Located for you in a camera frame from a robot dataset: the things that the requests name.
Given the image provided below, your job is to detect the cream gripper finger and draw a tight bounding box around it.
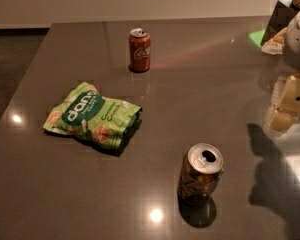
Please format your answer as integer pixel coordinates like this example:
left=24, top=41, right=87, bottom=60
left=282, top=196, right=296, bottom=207
left=267, top=75, right=300, bottom=132

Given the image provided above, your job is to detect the red coke can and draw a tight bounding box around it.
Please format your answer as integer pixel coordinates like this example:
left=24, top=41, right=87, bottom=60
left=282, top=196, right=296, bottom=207
left=129, top=28, right=151, bottom=72

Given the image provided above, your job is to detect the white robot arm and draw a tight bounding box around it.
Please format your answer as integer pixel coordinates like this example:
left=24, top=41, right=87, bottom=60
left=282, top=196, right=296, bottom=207
left=266, top=11, right=300, bottom=133

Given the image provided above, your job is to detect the brown gold soda can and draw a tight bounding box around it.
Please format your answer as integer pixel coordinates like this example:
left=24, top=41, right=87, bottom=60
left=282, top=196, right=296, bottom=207
left=177, top=143, right=223, bottom=207

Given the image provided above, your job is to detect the green rice chip bag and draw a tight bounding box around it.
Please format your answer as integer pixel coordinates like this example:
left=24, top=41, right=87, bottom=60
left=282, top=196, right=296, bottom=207
left=43, top=82, right=142, bottom=150

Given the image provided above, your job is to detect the yellow white snack packet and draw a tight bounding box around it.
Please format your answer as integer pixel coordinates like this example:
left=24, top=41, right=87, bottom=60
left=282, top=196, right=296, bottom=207
left=261, top=28, right=287, bottom=55

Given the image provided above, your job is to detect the dark snack display box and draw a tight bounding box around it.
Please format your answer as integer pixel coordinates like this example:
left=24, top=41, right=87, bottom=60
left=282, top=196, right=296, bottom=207
left=261, top=0, right=298, bottom=45

